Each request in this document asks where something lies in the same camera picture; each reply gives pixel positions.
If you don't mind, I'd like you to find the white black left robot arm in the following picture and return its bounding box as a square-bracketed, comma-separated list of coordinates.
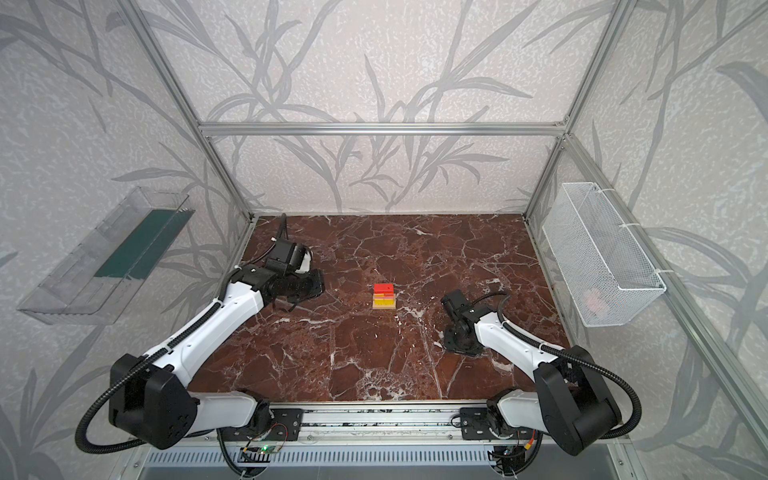
[74, 215, 325, 455]

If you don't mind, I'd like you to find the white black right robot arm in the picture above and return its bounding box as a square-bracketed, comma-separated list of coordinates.
[441, 290, 642, 456]

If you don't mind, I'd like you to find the pink item in basket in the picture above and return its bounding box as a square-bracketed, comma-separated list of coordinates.
[583, 288, 610, 319]

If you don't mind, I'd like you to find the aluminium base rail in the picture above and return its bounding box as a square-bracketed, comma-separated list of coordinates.
[189, 391, 555, 446]

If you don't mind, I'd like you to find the white wire mesh basket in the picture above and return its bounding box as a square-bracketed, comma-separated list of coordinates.
[542, 182, 666, 328]

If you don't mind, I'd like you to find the aluminium frame horizontal bar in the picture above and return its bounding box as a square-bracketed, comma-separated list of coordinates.
[198, 122, 565, 137]

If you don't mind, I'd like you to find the clear plastic wall bin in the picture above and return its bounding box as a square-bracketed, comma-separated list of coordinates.
[17, 187, 195, 325]

